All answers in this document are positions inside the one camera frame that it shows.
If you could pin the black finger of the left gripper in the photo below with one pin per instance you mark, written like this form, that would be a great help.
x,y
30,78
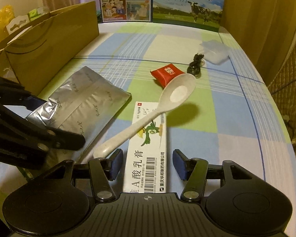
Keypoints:
x,y
43,139

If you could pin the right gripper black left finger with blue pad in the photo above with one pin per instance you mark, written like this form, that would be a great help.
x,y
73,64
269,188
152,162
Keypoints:
x,y
102,171

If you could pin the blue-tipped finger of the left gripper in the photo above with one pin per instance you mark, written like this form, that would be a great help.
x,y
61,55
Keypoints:
x,y
31,102

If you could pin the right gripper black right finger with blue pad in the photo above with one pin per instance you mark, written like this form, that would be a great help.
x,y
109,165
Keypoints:
x,y
193,171

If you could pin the silver foil pouch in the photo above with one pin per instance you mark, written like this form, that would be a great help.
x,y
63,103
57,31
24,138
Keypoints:
x,y
84,104

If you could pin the white parrot ointment box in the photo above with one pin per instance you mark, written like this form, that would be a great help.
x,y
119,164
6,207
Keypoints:
x,y
146,161

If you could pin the beige plastic spoon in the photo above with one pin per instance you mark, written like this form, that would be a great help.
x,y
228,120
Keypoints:
x,y
173,96

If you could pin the red snack packet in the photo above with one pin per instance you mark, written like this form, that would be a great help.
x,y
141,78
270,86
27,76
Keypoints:
x,y
165,74

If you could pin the clear plastic container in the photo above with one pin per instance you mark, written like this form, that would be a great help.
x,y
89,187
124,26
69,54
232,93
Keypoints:
x,y
214,51

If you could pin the brown cardboard box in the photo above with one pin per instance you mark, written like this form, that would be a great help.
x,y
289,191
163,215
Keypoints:
x,y
34,54

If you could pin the checked blue green tablecloth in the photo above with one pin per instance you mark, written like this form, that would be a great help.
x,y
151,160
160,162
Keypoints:
x,y
230,120

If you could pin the yellow plastic bag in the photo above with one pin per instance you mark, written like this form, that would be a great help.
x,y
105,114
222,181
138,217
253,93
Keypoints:
x,y
6,16

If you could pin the green tissue packs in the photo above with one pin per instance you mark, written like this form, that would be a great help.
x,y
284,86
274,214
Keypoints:
x,y
38,12

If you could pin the chair with quilted cover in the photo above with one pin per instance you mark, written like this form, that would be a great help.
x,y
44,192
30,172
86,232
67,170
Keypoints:
x,y
283,92

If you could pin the dark blue milk carton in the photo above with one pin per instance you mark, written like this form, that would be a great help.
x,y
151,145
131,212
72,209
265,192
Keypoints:
x,y
126,10

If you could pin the brown thick curtain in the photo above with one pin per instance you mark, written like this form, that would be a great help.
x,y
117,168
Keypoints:
x,y
264,29

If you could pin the light blue milk carton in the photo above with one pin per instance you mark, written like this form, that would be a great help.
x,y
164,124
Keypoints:
x,y
203,14

